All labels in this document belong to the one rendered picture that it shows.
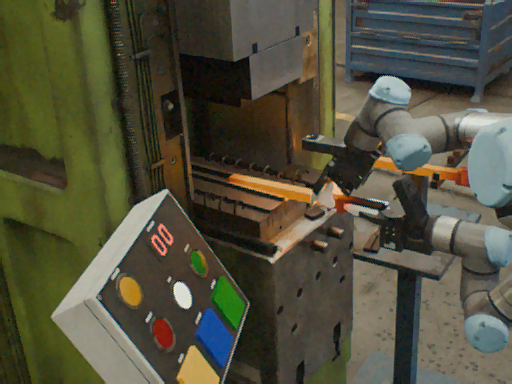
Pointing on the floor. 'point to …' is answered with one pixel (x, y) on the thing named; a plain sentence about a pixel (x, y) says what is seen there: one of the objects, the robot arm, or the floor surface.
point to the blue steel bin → (430, 40)
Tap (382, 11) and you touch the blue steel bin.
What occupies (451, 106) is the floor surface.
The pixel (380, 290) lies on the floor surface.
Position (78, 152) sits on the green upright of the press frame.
